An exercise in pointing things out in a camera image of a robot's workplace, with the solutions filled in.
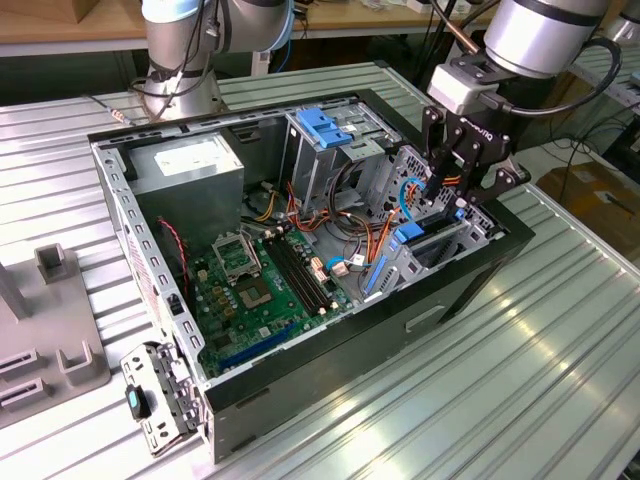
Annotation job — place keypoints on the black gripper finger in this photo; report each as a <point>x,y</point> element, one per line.
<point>480,187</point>
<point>435,150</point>

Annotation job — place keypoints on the hard disk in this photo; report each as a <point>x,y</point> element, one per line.
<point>410,233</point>

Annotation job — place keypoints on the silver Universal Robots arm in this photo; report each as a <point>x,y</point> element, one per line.
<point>540,30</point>

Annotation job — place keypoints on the perforated metal disk bay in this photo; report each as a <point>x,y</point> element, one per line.
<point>392,280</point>

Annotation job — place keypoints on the black tripod stand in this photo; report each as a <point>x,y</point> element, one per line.
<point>436,42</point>

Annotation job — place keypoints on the brown floor carton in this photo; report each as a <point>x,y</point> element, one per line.
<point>590,200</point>

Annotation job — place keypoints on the blue plastic drive latch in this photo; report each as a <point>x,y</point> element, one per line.
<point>320,127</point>

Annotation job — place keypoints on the grey metal drive cage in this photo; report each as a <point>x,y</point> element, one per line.
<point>312,175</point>

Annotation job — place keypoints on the black equipment box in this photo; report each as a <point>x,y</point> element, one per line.
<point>625,145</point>

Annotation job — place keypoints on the small white box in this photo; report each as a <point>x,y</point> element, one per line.
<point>417,5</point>

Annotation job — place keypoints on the black RAM slot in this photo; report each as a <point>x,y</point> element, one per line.
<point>291,280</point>
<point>309,269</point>
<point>297,276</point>
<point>303,273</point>

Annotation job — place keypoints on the black open PC case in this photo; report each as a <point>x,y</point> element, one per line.
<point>350,360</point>

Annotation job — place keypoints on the CPU socket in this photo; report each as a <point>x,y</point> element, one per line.
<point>255,295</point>

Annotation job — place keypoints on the grey power supply unit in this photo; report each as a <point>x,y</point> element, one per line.
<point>190,200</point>

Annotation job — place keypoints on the green motherboard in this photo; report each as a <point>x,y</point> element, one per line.
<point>250,325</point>

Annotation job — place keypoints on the blue expansion slot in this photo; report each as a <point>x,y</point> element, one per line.
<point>259,346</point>

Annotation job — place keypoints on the black case fan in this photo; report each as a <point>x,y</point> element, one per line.
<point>170,255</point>

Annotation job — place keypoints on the grey metal slot retainer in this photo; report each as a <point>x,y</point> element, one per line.
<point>145,370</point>

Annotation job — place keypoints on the black latch blue button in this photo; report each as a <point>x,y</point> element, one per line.
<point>134,400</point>

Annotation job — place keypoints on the grey parts rack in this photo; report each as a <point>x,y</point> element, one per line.
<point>50,310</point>

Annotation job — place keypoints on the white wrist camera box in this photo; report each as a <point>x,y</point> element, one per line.
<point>457,90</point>

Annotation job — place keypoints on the wooden desk white frame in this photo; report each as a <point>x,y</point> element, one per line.
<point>350,17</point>

